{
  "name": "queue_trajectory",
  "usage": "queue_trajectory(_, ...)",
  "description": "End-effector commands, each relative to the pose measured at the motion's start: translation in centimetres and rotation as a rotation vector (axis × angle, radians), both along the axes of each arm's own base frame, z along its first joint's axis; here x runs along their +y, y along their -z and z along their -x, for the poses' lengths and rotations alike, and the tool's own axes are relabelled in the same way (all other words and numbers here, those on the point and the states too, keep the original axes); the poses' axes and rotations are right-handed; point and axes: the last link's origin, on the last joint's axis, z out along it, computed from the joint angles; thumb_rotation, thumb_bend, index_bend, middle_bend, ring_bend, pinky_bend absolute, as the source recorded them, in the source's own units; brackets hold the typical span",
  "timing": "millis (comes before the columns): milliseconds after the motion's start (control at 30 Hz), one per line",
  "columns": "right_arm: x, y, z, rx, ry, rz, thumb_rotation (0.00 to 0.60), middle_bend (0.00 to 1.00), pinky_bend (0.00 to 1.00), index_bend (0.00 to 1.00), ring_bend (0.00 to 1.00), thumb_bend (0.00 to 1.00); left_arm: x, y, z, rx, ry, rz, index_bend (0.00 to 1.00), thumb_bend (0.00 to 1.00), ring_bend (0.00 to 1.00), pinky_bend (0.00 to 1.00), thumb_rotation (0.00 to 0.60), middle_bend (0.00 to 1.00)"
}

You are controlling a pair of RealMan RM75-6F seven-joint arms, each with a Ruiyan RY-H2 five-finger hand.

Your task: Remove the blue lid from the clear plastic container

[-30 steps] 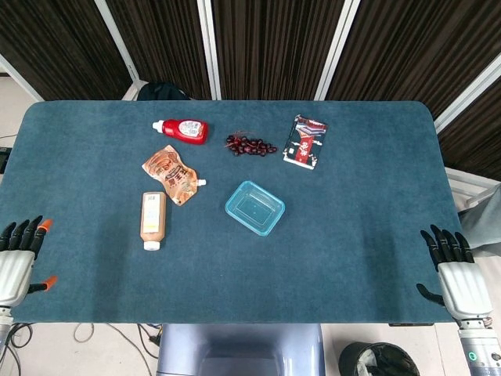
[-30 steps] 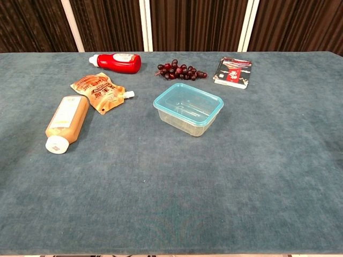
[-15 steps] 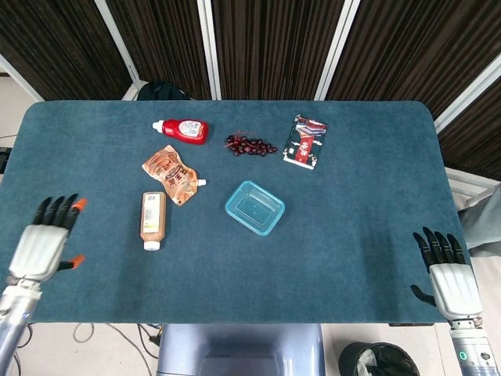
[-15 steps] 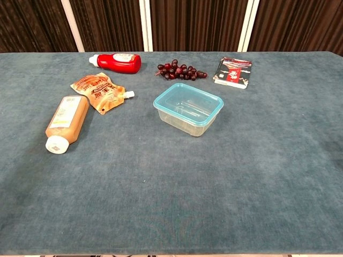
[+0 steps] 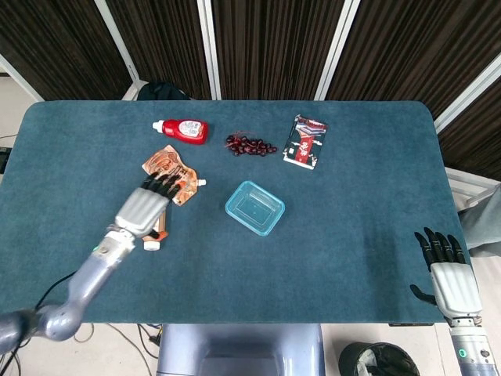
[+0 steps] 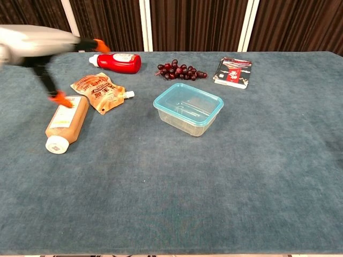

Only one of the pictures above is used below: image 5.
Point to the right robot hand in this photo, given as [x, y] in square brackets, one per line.
[456, 288]

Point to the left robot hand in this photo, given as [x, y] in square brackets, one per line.
[143, 207]

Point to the clear blue plastic container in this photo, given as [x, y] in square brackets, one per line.
[254, 205]

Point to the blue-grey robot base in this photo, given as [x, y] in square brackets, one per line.
[238, 348]

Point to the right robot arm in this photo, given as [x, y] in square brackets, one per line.
[471, 348]

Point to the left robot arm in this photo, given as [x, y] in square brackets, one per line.
[88, 282]

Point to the brown sauce bottle white cap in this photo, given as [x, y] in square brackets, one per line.
[152, 245]

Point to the orange sauce spout pouch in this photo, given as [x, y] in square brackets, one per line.
[166, 160]

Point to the grey fabric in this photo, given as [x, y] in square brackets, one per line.
[485, 223]

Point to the red ketchup bottle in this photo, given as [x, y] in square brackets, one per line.
[188, 132]

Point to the white rack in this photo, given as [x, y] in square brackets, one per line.
[463, 188]

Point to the black trash bin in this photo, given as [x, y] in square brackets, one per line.
[377, 360]

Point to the black bag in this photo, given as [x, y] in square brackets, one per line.
[162, 92]

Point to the dark red grape bunch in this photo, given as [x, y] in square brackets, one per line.
[250, 145]

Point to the blue velvet table cloth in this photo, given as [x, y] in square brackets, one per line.
[313, 254]

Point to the red white snack packet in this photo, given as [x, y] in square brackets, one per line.
[306, 143]

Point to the white partition frame post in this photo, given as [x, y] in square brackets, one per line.
[336, 47]
[466, 98]
[209, 47]
[117, 39]
[19, 76]

